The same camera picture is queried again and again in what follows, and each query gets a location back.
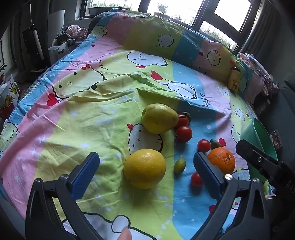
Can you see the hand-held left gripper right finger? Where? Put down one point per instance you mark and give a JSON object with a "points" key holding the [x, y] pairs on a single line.
{"points": [[207, 175]]}

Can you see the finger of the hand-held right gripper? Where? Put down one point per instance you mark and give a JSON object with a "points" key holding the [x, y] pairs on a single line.
{"points": [[255, 159]]}

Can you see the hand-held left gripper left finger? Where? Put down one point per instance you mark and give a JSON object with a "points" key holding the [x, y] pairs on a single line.
{"points": [[85, 175]]}

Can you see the red cherry tomato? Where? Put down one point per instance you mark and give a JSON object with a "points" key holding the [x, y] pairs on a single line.
{"points": [[183, 134], [183, 121], [196, 180], [204, 145]]}

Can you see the orange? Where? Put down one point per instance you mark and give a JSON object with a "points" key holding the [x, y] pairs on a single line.
{"points": [[222, 161]]}

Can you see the green plastic bowl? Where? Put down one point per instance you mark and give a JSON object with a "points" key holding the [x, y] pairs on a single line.
{"points": [[258, 136]]}

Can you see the yellow lemon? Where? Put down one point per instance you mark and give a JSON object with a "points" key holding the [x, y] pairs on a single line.
{"points": [[145, 168]]}

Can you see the green yellow pear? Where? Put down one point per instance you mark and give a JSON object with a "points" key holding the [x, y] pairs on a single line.
{"points": [[159, 118]]}

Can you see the person's left hand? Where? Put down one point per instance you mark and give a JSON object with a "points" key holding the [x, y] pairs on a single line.
{"points": [[125, 234]]}

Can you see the small green kumquat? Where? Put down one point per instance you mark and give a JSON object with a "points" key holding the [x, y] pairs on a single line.
{"points": [[215, 144], [179, 165]]}

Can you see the cartoon printed bedsheet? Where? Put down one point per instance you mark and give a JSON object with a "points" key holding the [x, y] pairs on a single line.
{"points": [[92, 115]]}

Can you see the dark green brown kumquat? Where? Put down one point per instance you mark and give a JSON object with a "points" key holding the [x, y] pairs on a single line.
{"points": [[187, 114]]}

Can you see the small yellow bottle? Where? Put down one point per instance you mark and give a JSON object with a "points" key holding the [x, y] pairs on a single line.
{"points": [[234, 79]]}

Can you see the pink patterned clothes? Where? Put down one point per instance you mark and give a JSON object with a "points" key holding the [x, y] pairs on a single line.
{"points": [[260, 69]]}

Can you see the printed cardboard box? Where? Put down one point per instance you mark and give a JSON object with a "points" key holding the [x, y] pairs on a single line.
{"points": [[9, 97]]}

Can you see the white and black pole tool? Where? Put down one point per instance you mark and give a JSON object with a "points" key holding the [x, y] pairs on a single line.
{"points": [[38, 43]]}

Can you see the pink crumpled cloth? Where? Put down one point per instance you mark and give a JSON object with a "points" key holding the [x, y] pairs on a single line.
{"points": [[75, 32]]}

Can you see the grey board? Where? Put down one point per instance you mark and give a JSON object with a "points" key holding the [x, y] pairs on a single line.
{"points": [[56, 25]]}

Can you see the cartoon printed pillow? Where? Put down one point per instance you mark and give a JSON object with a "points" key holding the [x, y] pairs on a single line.
{"points": [[147, 30]]}

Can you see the dark window frame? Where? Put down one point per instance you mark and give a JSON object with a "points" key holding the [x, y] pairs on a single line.
{"points": [[208, 9]]}

